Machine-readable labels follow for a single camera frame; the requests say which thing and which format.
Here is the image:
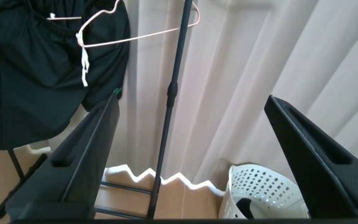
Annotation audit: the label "black clothes rack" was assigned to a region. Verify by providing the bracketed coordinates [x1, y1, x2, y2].
[0, 0, 194, 221]

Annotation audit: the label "white laundry basket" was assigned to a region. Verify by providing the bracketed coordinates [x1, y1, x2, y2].
[218, 164, 310, 219]

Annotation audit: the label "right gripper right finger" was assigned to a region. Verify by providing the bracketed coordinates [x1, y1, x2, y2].
[264, 95, 358, 219]

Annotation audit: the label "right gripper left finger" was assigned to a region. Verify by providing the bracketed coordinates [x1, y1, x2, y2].
[5, 93, 121, 220]

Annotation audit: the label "black shorts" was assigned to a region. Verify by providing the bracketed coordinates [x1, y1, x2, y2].
[0, 0, 132, 152]

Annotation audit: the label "beige curtain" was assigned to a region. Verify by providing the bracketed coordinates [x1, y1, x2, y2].
[29, 0, 358, 190]

